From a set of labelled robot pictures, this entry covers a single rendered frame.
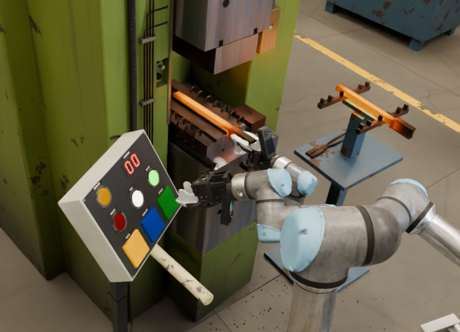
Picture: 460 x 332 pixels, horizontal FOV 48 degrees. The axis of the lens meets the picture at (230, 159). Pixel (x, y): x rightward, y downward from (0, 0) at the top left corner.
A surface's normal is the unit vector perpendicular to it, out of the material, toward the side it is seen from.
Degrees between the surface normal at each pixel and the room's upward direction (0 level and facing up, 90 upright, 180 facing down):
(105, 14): 90
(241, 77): 90
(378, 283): 0
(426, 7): 90
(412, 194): 14
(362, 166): 0
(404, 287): 0
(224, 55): 90
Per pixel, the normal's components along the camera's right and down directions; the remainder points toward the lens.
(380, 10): -0.72, 0.37
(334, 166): 0.10, -0.78
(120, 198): 0.86, -0.15
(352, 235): 0.18, -0.22
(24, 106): 0.70, 0.49
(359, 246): 0.18, 0.15
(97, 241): -0.34, 0.55
